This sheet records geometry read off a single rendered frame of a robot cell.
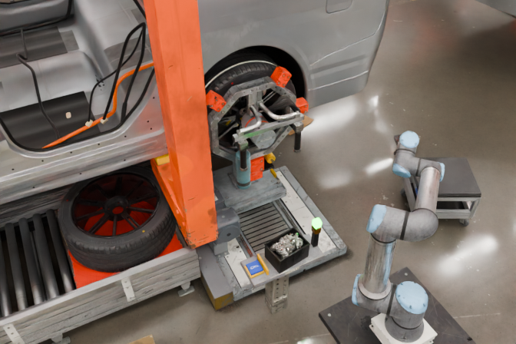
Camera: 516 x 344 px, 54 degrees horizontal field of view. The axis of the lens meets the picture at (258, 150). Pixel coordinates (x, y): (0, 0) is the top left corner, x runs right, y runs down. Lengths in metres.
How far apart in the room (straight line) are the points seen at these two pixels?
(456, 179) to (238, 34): 1.76
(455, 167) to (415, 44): 2.18
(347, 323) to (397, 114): 2.25
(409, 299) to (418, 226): 0.57
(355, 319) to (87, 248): 1.48
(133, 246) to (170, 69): 1.23
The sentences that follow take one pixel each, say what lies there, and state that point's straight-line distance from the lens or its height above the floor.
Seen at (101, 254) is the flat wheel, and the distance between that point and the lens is 2.96.
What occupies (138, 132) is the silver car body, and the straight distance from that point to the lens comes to 2.85.
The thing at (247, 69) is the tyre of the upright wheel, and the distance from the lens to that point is 2.84.
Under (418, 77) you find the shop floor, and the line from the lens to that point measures 5.07.
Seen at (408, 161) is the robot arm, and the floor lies 1.03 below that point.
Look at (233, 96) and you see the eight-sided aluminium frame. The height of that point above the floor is 1.10.
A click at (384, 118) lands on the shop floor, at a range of 4.49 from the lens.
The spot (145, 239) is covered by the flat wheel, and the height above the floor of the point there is 0.48.
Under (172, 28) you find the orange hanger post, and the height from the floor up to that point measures 1.82.
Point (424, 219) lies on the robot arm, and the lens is 2.09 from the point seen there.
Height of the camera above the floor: 2.76
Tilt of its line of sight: 43 degrees down
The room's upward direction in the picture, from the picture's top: straight up
